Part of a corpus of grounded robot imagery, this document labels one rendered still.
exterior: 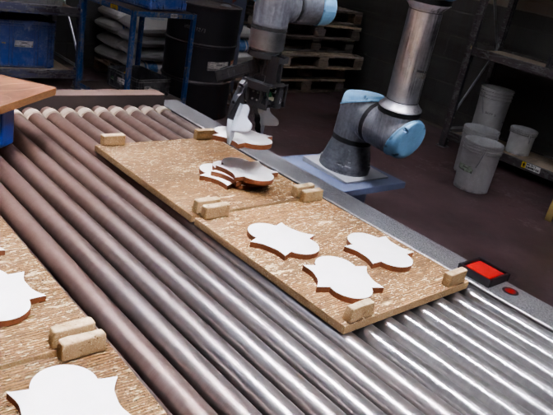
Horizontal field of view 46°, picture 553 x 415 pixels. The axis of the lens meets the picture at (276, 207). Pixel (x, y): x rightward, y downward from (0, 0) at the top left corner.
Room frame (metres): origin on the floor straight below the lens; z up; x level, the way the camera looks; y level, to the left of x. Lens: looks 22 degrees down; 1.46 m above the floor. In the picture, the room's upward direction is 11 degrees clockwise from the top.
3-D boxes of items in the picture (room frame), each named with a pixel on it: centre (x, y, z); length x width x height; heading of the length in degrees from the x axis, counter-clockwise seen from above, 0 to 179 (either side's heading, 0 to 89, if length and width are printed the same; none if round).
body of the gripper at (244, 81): (1.39, 0.08, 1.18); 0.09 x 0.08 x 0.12; 59
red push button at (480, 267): (1.20, -0.43, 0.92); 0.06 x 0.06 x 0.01; 44
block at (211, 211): (1.18, 0.12, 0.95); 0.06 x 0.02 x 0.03; 135
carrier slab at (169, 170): (1.43, 0.18, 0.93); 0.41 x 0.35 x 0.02; 45
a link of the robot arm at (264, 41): (1.40, 0.09, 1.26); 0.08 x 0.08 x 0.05
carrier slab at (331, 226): (1.14, -0.12, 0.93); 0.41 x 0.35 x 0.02; 45
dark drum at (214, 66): (5.35, 0.86, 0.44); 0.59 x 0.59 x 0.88
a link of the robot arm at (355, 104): (1.84, -0.18, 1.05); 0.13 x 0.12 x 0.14; 43
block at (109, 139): (1.48, 0.41, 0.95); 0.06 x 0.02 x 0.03; 135
